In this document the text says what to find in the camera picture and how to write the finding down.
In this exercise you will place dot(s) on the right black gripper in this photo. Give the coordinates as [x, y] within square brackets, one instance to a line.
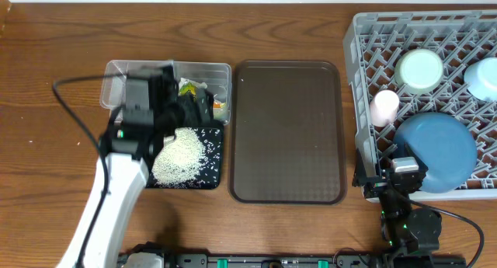
[361, 175]

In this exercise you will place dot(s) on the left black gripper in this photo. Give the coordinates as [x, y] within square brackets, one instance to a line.
[192, 119]

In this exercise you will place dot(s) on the green snack wrapper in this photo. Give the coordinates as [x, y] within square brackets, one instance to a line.
[190, 88]

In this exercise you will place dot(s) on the dark blue plate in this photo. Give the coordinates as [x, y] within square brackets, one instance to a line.
[443, 144]

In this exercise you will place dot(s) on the pink and white cup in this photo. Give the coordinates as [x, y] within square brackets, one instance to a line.
[383, 108]

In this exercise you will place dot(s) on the mint green bowl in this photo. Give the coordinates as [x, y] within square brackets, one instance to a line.
[420, 71]

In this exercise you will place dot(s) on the light blue bowl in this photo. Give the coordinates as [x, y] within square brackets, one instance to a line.
[480, 78]

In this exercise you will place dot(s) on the white tissue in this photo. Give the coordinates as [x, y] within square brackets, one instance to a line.
[194, 83]

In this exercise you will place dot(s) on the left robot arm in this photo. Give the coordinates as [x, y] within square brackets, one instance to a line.
[127, 151]

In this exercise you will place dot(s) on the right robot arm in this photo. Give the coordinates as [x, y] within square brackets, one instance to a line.
[413, 234]

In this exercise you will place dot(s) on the grey dishwasher rack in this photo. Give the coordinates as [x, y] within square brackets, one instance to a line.
[375, 42]

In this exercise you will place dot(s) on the clear plastic bin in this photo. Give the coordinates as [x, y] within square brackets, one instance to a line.
[217, 77]

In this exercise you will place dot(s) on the black rectangular tray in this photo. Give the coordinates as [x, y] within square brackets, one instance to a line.
[210, 172]

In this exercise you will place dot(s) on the pile of rice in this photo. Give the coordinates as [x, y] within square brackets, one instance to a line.
[180, 159]

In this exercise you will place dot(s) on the brown serving tray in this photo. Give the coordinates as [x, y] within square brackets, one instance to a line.
[287, 142]

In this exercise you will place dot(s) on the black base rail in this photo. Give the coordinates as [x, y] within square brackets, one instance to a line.
[153, 255]

